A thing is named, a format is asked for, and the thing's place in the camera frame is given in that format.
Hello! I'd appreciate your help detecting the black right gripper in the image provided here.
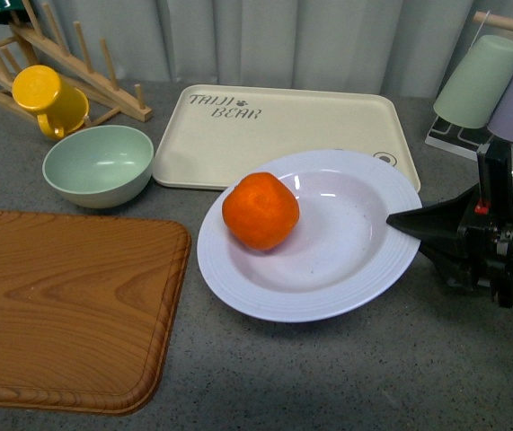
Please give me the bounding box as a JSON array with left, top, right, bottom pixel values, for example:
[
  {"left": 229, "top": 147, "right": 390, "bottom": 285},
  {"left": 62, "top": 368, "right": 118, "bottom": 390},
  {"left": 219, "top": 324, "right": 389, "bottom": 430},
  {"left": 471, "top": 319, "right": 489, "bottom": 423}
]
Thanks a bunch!
[{"left": 386, "top": 139, "right": 513, "bottom": 308}]

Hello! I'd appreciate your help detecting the white round plate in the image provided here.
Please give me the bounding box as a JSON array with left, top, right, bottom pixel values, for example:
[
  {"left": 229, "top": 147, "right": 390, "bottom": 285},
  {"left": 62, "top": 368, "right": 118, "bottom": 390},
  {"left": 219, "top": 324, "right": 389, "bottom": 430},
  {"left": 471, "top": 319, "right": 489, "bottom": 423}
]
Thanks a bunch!
[{"left": 197, "top": 150, "right": 420, "bottom": 322}]

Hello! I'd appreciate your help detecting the orange fruit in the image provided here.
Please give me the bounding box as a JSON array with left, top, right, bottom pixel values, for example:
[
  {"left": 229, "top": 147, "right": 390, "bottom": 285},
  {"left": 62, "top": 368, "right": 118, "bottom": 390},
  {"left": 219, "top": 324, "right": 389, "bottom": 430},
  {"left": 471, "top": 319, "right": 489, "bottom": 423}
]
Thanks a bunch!
[{"left": 221, "top": 172, "right": 300, "bottom": 251}]

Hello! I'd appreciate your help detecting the white cup holder rack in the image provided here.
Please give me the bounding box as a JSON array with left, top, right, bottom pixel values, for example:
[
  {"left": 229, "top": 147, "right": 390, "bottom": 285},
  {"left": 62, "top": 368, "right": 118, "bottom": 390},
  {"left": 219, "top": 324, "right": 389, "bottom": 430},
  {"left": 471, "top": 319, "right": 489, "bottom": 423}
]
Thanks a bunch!
[{"left": 425, "top": 12, "right": 513, "bottom": 160}]

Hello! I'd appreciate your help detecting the light green cup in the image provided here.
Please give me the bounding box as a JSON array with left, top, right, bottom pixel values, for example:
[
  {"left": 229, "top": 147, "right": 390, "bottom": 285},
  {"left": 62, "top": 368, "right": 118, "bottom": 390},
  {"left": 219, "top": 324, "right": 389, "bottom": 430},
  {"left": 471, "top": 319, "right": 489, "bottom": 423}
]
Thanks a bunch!
[{"left": 433, "top": 35, "right": 513, "bottom": 129}]

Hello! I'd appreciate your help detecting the beige bear tray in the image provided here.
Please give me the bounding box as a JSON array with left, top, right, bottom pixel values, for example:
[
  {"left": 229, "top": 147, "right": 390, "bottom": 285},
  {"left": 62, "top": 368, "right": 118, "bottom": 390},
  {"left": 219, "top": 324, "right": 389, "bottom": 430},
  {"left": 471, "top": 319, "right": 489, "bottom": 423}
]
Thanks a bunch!
[{"left": 153, "top": 84, "right": 420, "bottom": 189}]

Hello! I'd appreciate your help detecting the light green bowl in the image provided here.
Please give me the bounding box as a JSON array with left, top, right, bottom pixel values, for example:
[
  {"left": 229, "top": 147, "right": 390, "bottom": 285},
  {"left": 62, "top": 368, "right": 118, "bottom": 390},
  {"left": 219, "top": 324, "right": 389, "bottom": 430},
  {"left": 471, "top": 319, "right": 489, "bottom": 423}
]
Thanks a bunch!
[{"left": 42, "top": 125, "right": 154, "bottom": 209}]

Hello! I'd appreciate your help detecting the wooden cutting board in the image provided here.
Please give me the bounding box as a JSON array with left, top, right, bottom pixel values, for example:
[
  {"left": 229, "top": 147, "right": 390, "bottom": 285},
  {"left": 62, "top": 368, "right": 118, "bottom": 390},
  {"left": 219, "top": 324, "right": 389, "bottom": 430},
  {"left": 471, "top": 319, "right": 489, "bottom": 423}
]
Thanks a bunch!
[{"left": 0, "top": 210, "right": 191, "bottom": 415}]

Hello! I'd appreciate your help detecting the yellow mug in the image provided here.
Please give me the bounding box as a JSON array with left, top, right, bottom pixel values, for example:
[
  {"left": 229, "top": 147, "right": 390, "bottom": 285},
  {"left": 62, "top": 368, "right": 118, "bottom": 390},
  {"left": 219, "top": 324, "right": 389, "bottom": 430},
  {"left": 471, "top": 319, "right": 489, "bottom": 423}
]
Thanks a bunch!
[{"left": 12, "top": 65, "right": 90, "bottom": 140}]

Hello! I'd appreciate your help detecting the wooden dish rack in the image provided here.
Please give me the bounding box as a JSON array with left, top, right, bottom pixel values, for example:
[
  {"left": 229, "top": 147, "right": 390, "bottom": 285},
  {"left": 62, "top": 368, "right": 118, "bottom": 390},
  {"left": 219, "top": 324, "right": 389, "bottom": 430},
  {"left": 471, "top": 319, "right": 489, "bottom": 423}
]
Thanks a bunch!
[{"left": 0, "top": 1, "right": 153, "bottom": 127}]

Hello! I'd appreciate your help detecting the dark green mug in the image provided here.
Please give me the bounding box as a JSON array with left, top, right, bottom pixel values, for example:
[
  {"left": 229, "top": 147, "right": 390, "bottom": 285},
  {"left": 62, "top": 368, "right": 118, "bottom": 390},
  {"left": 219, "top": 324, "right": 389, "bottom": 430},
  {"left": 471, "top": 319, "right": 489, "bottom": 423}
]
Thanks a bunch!
[{"left": 0, "top": 0, "right": 30, "bottom": 25}]

